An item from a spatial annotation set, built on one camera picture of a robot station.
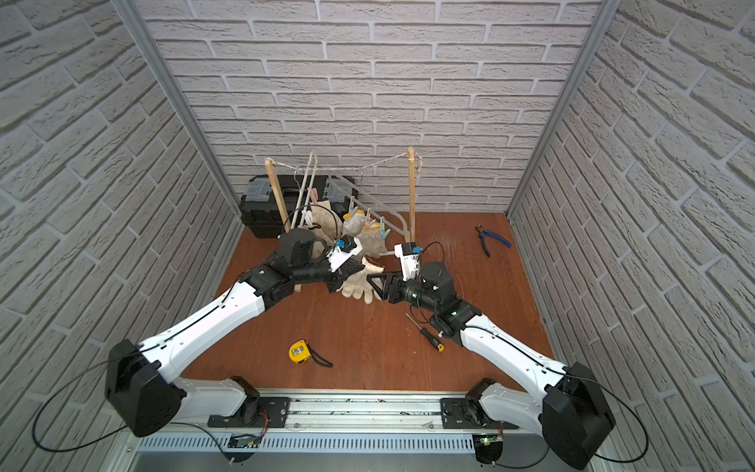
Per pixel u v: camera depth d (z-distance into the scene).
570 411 0.40
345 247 0.62
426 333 0.87
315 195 0.88
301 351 0.81
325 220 0.95
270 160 0.68
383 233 0.83
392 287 0.65
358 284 0.81
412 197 1.18
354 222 0.94
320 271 0.64
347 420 0.73
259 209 0.98
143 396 0.39
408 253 0.67
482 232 1.13
